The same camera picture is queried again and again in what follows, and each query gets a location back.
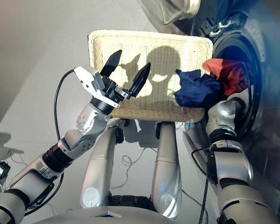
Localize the navy blue garment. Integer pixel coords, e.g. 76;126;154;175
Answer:
174;69;221;108

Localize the red garment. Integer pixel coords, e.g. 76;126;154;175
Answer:
202;58;250;97

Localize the pale woven basket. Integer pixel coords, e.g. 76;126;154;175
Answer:
88;29;213;123

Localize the round glass washing machine door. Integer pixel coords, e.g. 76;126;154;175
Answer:
137;0;201;26

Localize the washing machine drum opening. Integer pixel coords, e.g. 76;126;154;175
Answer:
211;30;263;143

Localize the washing machine door hinge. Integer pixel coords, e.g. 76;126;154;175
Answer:
199;16;240;38

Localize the grey washing machine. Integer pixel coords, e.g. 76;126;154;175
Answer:
137;0;280;224

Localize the silver robot leg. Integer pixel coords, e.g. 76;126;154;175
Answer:
80;119;122;208
151;121;182;219

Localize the silver robot torso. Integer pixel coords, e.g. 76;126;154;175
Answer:
32;195;178;224

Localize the black power adapter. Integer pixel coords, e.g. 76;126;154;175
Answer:
0;160;11;180

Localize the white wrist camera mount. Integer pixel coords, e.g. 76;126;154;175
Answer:
74;66;121;109

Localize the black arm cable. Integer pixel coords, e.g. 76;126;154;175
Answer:
191;62;257;224
24;69;75;217

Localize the thin grey floor wire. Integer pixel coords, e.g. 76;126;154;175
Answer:
0;136;28;194
109;147;158;189

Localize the thin black floor cable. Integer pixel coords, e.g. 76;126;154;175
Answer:
181;189;203;207

